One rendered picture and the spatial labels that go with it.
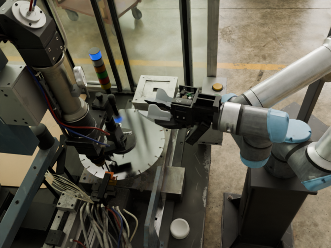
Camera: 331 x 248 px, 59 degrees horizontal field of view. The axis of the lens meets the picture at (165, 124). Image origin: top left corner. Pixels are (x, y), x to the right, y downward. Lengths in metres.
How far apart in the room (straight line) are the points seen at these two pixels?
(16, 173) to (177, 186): 0.73
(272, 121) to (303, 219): 1.42
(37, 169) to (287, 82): 0.80
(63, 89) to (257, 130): 0.44
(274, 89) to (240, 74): 1.94
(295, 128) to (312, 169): 0.16
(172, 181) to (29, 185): 0.50
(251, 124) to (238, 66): 2.19
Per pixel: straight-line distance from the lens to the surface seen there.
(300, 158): 1.09
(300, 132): 1.13
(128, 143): 1.10
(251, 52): 3.03
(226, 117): 0.70
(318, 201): 2.15
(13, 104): 0.69
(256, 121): 0.69
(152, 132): 1.13
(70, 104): 0.73
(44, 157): 1.07
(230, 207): 1.99
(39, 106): 0.72
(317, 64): 0.88
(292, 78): 0.86
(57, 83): 0.68
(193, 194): 1.21
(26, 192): 1.03
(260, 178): 1.26
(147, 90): 1.36
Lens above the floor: 1.83
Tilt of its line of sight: 50 degrees down
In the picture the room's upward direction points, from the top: 9 degrees counter-clockwise
